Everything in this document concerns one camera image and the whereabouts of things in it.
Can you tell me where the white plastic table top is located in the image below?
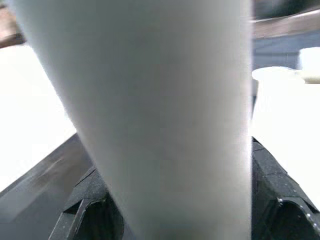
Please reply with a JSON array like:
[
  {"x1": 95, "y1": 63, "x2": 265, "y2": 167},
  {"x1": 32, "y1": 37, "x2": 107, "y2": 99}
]
[{"x1": 251, "y1": 66, "x2": 320, "y2": 151}]

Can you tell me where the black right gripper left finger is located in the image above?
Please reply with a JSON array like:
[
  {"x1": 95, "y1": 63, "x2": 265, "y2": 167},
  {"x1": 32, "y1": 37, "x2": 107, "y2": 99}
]
[{"x1": 48, "y1": 166, "x2": 125, "y2": 240}]

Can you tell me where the black tablecloth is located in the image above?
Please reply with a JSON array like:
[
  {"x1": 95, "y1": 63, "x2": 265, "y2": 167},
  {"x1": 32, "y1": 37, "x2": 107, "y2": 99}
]
[{"x1": 0, "y1": 33, "x2": 320, "y2": 240}]

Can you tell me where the beige cloth covered bench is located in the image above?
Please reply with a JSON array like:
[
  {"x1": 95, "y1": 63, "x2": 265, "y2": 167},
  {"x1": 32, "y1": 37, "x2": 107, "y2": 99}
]
[{"x1": 251, "y1": 8, "x2": 320, "y2": 40}]

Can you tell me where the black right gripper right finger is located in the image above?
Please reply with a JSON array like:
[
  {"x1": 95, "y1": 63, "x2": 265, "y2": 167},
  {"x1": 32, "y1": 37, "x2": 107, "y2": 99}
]
[{"x1": 251, "y1": 136, "x2": 320, "y2": 240}]

